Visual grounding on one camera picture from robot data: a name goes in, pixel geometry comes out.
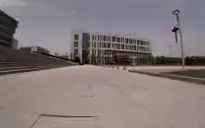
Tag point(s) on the white multi-storey building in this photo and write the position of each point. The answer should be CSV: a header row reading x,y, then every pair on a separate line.
x,y
103,46

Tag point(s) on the raised planting bed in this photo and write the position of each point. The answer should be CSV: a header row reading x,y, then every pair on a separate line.
x,y
200,73

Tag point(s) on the low distant building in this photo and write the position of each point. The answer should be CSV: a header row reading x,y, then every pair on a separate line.
x,y
36,50

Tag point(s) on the tall lamp pole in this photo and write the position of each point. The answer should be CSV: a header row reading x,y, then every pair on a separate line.
x,y
181,50

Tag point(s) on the wide grey stone steps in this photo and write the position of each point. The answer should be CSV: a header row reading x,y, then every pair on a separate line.
x,y
20,61

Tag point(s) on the pale concrete paved plaza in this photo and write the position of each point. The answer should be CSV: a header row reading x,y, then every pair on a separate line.
x,y
100,86

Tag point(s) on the row of dark trees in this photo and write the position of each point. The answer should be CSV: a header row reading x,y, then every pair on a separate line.
x,y
193,61

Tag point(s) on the dark glass building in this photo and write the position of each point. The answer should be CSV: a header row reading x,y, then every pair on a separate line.
x,y
0,30

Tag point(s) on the grey concrete kerb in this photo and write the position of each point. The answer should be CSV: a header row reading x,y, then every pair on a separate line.
x,y
176,76

